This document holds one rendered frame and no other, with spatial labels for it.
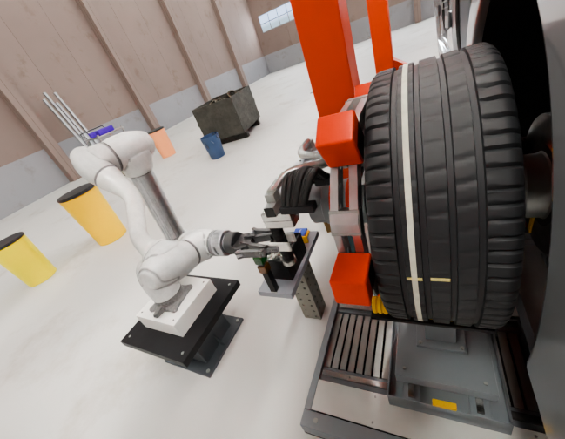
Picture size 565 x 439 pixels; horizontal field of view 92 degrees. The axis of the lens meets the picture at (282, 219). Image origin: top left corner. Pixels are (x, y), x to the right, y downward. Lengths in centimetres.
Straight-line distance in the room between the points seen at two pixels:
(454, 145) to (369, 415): 105
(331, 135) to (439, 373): 93
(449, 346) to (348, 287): 72
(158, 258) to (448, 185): 73
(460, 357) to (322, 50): 121
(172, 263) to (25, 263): 335
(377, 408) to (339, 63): 131
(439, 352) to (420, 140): 88
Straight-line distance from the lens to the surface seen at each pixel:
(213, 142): 524
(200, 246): 94
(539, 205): 82
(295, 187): 66
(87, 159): 128
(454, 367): 123
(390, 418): 131
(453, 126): 55
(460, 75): 63
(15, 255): 411
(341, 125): 56
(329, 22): 118
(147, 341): 170
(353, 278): 58
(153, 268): 86
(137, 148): 133
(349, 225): 58
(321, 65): 120
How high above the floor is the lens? 130
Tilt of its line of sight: 31 degrees down
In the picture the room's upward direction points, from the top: 22 degrees counter-clockwise
